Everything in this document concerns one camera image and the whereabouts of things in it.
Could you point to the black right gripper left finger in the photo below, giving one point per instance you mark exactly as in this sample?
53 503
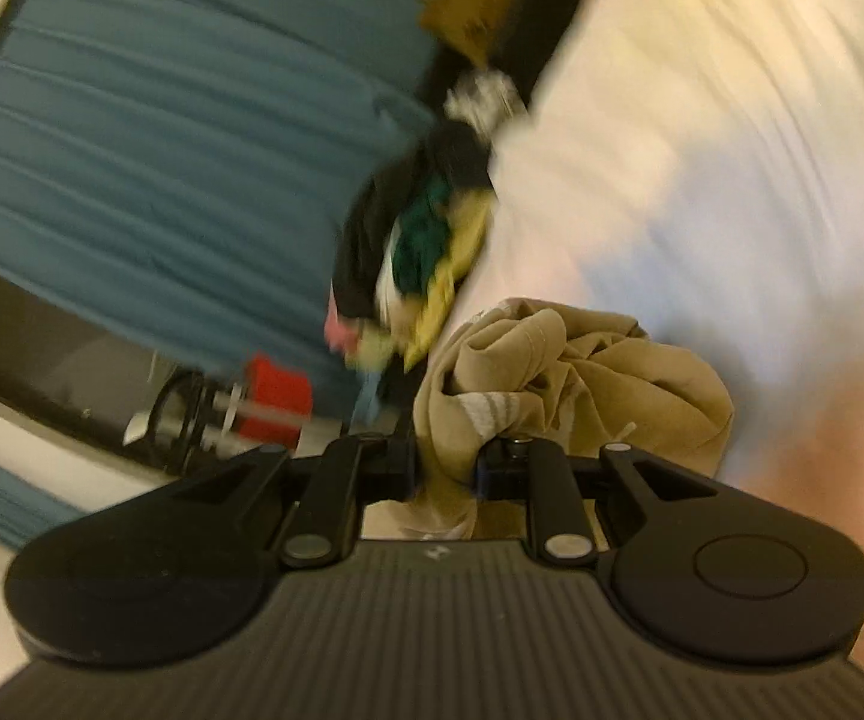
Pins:
332 490

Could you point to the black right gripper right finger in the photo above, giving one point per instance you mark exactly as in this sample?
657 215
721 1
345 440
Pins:
537 474

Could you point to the tan t-shirt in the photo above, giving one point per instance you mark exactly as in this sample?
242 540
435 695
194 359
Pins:
580 378

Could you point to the pile of mixed clothes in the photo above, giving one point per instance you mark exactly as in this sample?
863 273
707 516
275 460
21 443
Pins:
412 237

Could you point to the red bag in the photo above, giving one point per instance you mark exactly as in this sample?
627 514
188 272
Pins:
285 391

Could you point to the black white exercise machine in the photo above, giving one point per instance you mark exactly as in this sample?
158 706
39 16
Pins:
191 423

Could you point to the white pink bed sheet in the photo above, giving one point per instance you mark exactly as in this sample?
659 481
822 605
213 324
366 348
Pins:
699 165

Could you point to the blue curtain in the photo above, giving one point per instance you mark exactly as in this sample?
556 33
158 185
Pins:
178 171

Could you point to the brown cardboard box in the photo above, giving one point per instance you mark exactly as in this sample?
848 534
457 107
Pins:
471 27

